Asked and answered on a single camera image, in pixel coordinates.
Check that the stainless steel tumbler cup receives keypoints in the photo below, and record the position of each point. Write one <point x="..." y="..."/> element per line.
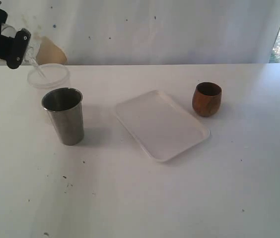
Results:
<point x="64" y="108"/>

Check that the brown wooden round cup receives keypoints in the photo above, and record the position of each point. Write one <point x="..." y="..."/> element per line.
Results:
<point x="206" y="99"/>

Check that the translucent plastic container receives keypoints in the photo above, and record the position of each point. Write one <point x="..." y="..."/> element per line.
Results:
<point x="49" y="76"/>

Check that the white rectangular plastic tray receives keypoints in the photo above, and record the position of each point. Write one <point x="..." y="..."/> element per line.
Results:
<point x="162" y="128"/>

